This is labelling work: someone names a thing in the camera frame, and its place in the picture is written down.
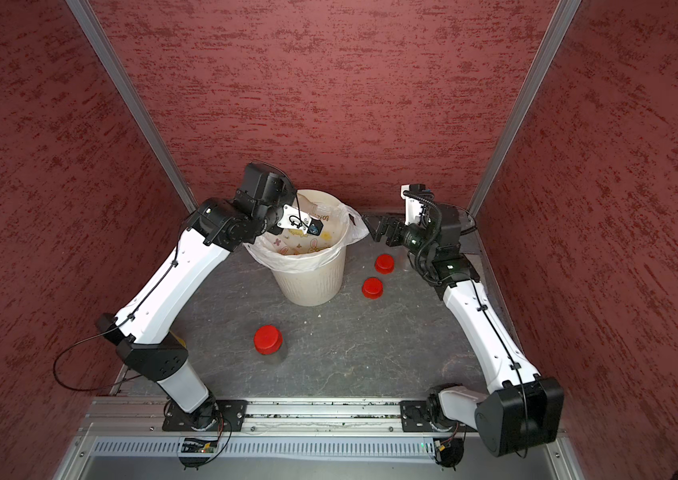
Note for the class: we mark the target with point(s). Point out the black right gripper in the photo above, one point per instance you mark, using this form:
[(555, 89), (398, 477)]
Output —
[(383, 229)]

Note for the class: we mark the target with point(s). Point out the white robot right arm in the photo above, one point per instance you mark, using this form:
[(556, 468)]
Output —
[(520, 408)]

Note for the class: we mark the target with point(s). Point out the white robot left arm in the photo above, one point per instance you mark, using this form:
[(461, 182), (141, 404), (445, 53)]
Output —
[(141, 331)]

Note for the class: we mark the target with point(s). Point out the cream plastic trash bin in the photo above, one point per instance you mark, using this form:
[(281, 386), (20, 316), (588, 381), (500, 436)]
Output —
[(318, 286)]

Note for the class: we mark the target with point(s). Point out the white printed bin liner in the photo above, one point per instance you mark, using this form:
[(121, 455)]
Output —
[(293, 251)]

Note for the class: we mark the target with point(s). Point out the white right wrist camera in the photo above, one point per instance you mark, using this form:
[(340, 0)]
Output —
[(413, 207)]

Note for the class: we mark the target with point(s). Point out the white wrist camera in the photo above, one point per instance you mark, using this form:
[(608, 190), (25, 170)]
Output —
[(293, 218), (413, 207)]

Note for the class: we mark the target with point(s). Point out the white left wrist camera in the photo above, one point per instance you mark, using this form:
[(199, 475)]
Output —
[(293, 218)]

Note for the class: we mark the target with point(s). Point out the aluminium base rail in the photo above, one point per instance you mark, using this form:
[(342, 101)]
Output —
[(310, 417)]

